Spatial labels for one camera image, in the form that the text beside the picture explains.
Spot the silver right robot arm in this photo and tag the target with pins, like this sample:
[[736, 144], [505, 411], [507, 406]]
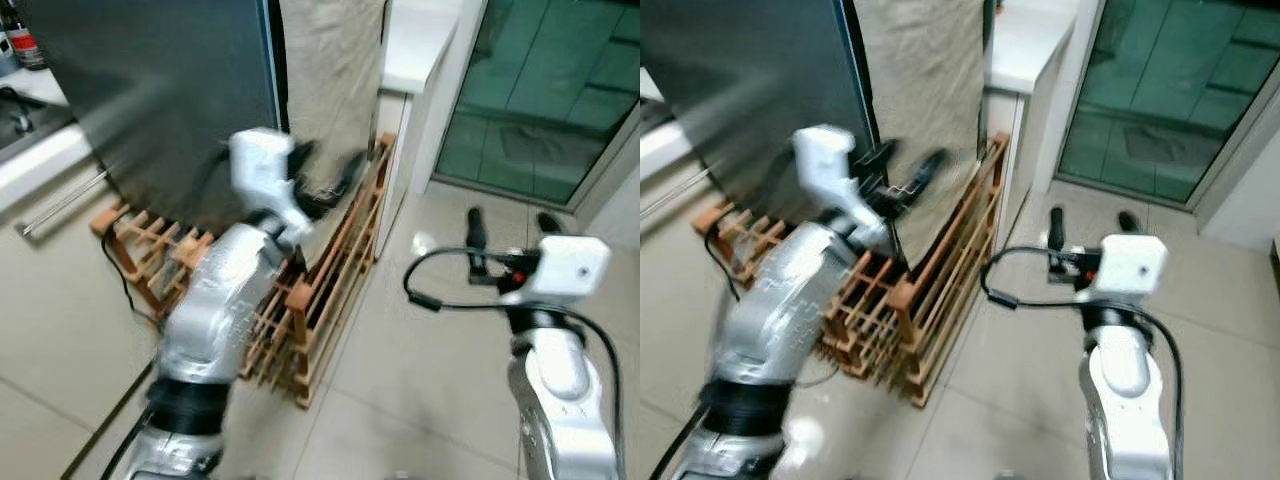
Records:
[[560, 400], [1125, 400]]

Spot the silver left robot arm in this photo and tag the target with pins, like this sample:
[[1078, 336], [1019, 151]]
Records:
[[775, 320], [215, 310]]

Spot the dark grey fridge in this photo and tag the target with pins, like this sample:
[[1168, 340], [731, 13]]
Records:
[[740, 90], [150, 100]]

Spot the beige hanging cloth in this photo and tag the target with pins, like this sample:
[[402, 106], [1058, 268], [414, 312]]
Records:
[[920, 100], [330, 80]]

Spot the wooden slatted rack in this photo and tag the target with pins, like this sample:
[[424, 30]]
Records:
[[320, 290], [935, 300]]

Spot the green tinted glass door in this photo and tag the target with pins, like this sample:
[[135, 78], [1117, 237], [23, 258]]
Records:
[[1170, 90], [540, 90]]

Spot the white kitchen counter with cabinets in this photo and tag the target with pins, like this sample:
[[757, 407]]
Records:
[[40, 160], [660, 140]]

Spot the narrow white counter cabinet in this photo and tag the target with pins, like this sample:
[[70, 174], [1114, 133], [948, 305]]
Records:
[[1030, 40], [415, 40]]

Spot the dark bottle with red label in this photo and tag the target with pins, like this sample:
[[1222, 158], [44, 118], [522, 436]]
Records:
[[22, 40]]

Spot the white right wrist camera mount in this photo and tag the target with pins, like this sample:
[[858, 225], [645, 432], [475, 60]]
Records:
[[1130, 265], [565, 268]]

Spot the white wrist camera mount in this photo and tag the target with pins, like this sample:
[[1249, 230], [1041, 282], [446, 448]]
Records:
[[565, 268], [825, 170], [1130, 265], [258, 170]]

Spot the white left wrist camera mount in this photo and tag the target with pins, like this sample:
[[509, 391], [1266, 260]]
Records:
[[825, 170], [258, 170]]

